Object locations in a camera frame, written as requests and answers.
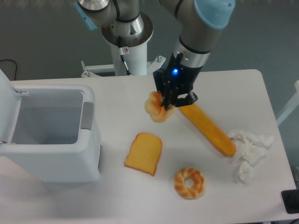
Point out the long orange baguette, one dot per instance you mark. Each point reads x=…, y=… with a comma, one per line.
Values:
x=211, y=131

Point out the white frame at right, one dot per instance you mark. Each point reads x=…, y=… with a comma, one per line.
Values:
x=290, y=106

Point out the small crumpled white tissue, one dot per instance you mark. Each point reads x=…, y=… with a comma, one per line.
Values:
x=246, y=173

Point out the white trash can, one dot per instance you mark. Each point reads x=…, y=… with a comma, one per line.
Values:
x=50, y=130

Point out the large crumpled white tissue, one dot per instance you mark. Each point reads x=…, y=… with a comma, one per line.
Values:
x=250, y=147

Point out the orange toast slice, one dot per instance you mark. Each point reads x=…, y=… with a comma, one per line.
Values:
x=144, y=153

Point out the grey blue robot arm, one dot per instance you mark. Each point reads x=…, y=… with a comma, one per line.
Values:
x=202, y=22

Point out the black device at edge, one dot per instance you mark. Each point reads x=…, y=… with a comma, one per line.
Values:
x=291, y=200

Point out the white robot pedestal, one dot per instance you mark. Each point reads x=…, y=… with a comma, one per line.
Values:
x=129, y=47

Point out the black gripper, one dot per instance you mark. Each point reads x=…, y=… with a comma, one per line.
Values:
x=178, y=79

